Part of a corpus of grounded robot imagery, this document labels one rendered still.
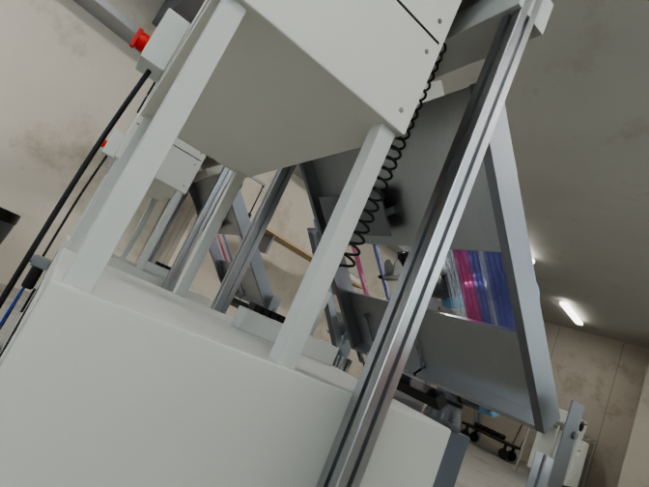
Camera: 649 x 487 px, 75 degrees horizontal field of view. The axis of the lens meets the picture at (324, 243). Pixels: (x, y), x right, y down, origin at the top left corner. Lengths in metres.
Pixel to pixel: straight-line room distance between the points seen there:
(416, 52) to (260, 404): 0.56
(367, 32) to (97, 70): 4.01
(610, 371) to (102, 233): 10.29
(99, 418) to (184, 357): 0.10
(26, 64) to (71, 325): 4.02
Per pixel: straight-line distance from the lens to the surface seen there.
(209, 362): 0.54
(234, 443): 0.59
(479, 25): 0.93
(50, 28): 4.56
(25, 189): 4.37
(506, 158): 0.85
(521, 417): 1.08
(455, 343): 1.14
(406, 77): 0.70
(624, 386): 10.43
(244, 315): 0.91
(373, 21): 0.69
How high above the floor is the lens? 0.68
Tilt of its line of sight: 11 degrees up
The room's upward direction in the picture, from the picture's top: 24 degrees clockwise
